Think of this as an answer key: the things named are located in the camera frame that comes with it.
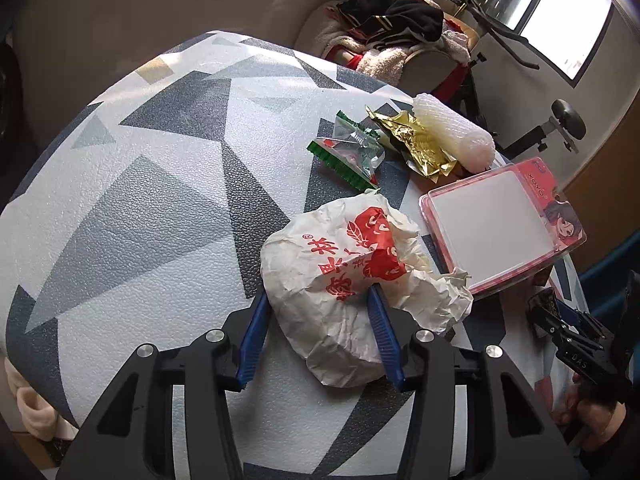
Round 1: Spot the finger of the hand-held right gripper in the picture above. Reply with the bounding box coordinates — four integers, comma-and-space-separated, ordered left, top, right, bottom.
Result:
526, 287, 568, 343
556, 301, 610, 350

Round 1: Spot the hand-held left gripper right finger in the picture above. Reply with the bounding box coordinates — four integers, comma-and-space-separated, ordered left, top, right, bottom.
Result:
366, 284, 581, 480

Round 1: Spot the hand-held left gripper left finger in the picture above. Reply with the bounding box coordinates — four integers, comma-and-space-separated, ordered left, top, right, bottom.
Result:
55, 291, 273, 480

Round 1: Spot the white paper wrapper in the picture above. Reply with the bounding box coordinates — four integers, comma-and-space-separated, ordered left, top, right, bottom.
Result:
260, 189, 475, 388

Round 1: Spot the pink plastic blister package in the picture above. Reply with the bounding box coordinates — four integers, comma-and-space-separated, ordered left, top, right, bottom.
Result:
418, 156, 588, 302

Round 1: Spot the green snack wrapper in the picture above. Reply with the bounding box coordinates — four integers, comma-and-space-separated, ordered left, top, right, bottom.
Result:
306, 110, 386, 192

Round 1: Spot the gold foil wrapper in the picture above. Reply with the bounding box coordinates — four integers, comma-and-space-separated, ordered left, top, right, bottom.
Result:
365, 105, 463, 183

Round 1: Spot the person's right hand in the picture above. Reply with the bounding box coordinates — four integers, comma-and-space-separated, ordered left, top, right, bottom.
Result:
560, 375, 632, 450

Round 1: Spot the geometric patterned tablecloth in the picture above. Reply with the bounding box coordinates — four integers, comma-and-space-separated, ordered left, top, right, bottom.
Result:
0, 30, 591, 480

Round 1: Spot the pink fluffy slipper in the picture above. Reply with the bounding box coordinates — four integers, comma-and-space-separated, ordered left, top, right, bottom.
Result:
4, 357, 81, 443

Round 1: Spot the white fleece cloth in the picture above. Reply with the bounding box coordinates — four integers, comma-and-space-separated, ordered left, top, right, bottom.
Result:
315, 22, 472, 87

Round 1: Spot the beige round chair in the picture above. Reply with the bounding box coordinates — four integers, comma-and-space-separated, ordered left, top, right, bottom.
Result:
294, 0, 482, 97

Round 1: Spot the red garment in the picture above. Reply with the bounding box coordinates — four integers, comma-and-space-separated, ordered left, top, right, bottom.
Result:
322, 2, 473, 103

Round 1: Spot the black exercise machine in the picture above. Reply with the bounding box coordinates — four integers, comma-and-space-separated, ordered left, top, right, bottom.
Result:
435, 0, 587, 162

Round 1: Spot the window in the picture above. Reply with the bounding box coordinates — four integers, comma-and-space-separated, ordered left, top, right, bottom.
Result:
520, 0, 615, 81

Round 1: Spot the black garment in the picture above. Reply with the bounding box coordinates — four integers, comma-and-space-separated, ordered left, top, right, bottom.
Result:
336, 0, 446, 45

